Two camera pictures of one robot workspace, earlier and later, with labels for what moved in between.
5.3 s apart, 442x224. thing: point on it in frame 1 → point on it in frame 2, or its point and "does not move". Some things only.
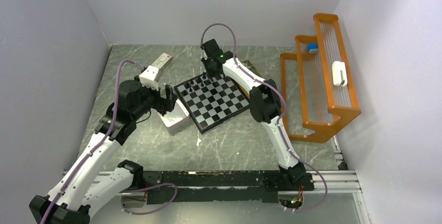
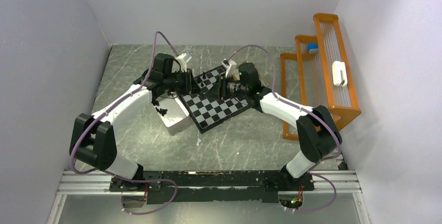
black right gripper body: [209, 70] → [232, 87]
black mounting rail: [209, 187] does not move
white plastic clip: [339, 73] does not move
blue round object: [312, 48] does not move
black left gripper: [161, 103] → [190, 86]
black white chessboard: [211, 101] does not move
